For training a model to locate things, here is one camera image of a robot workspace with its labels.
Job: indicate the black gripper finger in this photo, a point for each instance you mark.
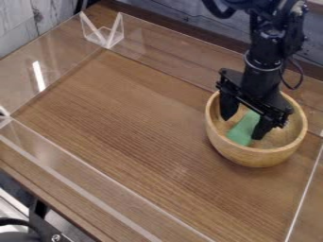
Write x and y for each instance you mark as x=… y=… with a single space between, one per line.
x=262 y=128
x=228 y=105

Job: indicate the green rectangular stick block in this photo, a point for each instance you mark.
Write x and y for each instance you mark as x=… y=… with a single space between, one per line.
x=242 y=131

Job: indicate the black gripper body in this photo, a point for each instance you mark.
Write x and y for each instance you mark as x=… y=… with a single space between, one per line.
x=255 y=87

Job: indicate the clear acrylic enclosure wall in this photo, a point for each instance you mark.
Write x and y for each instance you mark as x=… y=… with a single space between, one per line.
x=103 y=136

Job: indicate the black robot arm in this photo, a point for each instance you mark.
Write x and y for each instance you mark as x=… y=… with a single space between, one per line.
x=277 y=36

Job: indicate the black table leg frame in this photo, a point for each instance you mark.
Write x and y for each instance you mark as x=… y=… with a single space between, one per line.
x=50 y=233

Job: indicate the clear acrylic corner bracket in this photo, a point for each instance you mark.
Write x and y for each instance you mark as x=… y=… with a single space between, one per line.
x=106 y=37

